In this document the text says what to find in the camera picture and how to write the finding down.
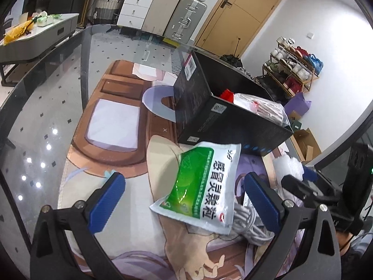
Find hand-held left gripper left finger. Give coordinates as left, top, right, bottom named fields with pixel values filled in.
left=29, top=172, right=126, bottom=280

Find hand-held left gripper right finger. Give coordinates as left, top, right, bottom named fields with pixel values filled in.
left=245, top=172, right=342, bottom=280

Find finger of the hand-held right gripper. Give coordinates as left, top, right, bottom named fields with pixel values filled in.
left=281, top=174, right=331, bottom=208
left=303, top=165, right=349, bottom=190

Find white plush toy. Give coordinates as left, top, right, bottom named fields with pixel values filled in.
left=272, top=156, right=305, bottom=181

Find white charging cable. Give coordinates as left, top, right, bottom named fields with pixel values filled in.
left=230, top=198, right=276, bottom=247

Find green and white medicine packet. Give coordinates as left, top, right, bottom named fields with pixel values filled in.
left=149, top=141, right=242, bottom=235

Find black cardboard box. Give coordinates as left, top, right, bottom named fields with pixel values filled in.
left=173, top=49, right=294, bottom=156

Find zip bag of white rope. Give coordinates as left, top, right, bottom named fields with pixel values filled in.
left=220, top=89, right=280, bottom=114

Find person's right hand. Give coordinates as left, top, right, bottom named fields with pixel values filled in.
left=335, top=230, right=362, bottom=257

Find open cardboard box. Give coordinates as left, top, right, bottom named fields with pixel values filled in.
left=290, top=128, right=321, bottom=164

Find green boxes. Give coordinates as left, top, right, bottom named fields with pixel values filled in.
left=287, top=111, right=304, bottom=130

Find purple bag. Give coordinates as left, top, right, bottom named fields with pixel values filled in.
left=284, top=92, right=312, bottom=117

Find printed desk mat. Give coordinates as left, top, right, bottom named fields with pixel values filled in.
left=66, top=60, right=344, bottom=280

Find wooden shoe rack with shoes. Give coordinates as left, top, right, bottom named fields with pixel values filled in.
left=262, top=36, right=324, bottom=98

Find dark folded umbrella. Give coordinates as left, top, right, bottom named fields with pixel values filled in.
left=220, top=37, right=244, bottom=69

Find grey coffee table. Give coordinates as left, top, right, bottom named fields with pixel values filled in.
left=0, top=13, right=80, bottom=86

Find tan wooden door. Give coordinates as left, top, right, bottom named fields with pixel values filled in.
left=194, top=0, right=290, bottom=56

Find green and white packages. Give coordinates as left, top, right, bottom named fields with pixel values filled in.
left=32, top=11, right=63, bottom=27

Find yellow plastic bag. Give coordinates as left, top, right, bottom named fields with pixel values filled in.
left=3, top=20, right=33, bottom=45

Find wicker basket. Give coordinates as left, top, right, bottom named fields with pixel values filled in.
left=94, top=0, right=121, bottom=24

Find white dresser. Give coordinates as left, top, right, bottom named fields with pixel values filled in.
left=84, top=0, right=158, bottom=30

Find silver suitcase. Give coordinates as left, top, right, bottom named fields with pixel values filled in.
left=162, top=0, right=208, bottom=40

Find beige suitcase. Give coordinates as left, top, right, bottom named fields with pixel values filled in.
left=142, top=0, right=183, bottom=34

